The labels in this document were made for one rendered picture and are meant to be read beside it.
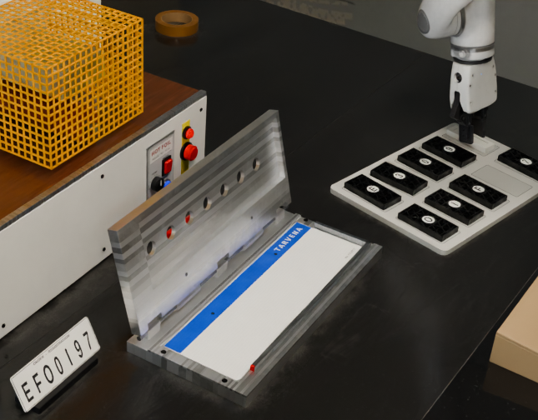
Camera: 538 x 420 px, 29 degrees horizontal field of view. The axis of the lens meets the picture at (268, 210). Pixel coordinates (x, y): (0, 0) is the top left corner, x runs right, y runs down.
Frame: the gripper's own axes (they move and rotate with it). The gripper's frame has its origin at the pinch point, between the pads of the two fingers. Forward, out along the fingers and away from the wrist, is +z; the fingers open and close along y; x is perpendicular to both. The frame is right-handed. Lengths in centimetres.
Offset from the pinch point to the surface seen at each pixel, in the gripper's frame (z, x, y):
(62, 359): 1, -4, -102
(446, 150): 1.5, -0.1, -8.5
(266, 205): -4, 1, -56
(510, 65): 37, 83, 138
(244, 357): 6, -18, -81
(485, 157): 3.8, -5.3, -2.7
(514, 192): 6.1, -16.3, -9.2
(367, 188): 1.4, 0.4, -31.8
